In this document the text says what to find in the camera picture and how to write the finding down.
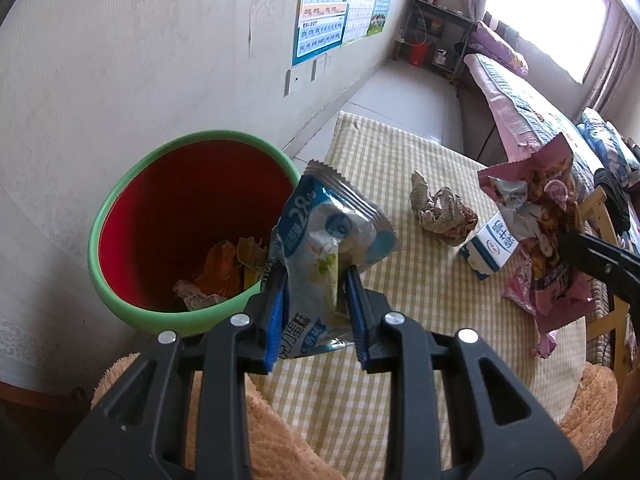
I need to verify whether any blue plaid pillow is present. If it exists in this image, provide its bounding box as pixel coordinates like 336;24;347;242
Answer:
575;107;640;186

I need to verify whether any bed with plaid quilt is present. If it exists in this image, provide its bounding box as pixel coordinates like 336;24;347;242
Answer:
462;52;640;241

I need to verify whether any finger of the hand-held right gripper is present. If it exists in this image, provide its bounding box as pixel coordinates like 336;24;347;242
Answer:
557;230;640;303

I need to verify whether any white grey wrapper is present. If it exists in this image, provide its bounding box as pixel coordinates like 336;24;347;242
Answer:
172;280;228;311

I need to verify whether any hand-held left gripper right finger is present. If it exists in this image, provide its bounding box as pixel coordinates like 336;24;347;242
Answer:
345;266;583;480

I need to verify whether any wooden chair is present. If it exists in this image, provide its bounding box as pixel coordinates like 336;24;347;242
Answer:
580;187;640;381

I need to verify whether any tan plush blanket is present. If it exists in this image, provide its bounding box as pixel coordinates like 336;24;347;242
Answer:
90;352;621;480

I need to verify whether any red bucket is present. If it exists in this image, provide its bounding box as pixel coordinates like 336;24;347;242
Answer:
407;40;431;67

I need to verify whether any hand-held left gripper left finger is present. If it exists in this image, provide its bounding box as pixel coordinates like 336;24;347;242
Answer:
55;280;288;480

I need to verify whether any green rimmed red trash bin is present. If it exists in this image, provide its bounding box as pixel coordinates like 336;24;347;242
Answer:
89;130;303;338

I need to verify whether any pinkish paper wrapper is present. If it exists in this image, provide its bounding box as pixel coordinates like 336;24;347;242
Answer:
411;170;480;247

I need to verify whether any yellow white wrapper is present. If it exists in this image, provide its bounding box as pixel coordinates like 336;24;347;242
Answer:
235;236;273;291

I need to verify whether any beige checked tablecloth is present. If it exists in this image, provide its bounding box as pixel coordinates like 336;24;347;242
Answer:
250;110;613;466

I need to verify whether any plaid chair cushion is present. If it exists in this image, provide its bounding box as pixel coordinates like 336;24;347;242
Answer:
587;280;621;366

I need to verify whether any pink bedsheet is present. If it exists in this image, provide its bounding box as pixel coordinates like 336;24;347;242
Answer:
462;52;546;166

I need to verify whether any pink pillow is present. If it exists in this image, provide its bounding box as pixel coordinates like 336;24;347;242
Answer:
470;20;530;77

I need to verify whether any pink snack bag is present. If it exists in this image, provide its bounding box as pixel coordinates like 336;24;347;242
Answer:
477;132;596;358

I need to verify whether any white blue milk carton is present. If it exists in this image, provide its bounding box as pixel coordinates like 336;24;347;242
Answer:
457;212;521;281

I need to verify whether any black clothing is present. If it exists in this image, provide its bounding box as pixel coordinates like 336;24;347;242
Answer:
592;167;633;235

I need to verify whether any blue letter wall poster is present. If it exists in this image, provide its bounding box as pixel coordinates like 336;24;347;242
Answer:
291;0;351;67

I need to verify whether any dark metal shelf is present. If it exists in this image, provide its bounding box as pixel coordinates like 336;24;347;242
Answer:
392;0;478;86

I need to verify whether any blue white cake wrapper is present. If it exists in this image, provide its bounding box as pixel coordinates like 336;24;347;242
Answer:
270;160;398;361

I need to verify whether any pink chart wall poster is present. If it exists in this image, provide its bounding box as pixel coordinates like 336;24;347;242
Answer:
342;0;386;46

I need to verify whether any bright window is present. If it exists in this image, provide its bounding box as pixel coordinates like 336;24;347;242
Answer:
482;0;613;83

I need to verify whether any orange wrapper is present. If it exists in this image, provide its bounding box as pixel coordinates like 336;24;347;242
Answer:
192;241;246;298

